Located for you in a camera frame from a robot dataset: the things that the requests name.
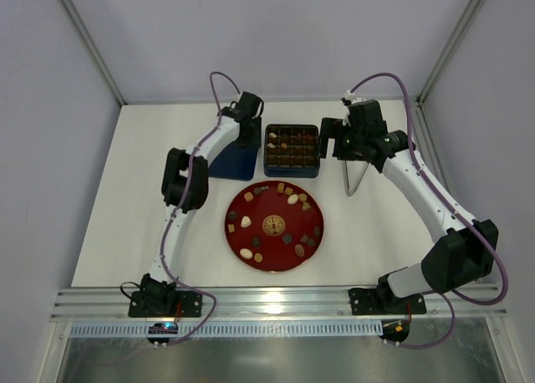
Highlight blue tin lid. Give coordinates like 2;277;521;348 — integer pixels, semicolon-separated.
209;142;258;181

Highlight metal tongs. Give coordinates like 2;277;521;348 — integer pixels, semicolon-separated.
342;161;369;197

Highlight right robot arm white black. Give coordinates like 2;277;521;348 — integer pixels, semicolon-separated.
318;100;498;304

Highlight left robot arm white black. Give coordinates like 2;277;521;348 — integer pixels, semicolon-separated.
127;91;264;318

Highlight blue chocolate box with tray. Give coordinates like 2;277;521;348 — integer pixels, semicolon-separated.
263;124;320;178

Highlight white shell chocolate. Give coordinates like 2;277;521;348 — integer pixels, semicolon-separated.
241;216;252;228

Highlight brown oval chocolate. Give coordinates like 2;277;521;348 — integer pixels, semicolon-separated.
294;244;304;257

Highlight white swirl oval chocolate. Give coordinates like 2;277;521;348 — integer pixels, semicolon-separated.
240;248;253;259

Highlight red round plate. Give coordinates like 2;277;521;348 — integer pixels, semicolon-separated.
224;180;325;273

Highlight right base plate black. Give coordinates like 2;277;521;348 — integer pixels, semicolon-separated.
349;287;427;316

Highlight base plate black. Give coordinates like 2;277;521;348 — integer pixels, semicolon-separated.
128;289;202;318
349;287;427;316

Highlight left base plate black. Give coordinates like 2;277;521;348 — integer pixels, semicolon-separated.
128;289;202;318

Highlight white slotted cable duct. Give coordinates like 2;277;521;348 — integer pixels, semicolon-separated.
69;319;383;340

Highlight aluminium mounting rail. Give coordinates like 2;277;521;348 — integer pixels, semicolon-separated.
50;283;508;322

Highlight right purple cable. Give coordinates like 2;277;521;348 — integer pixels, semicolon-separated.
344;72;509;350

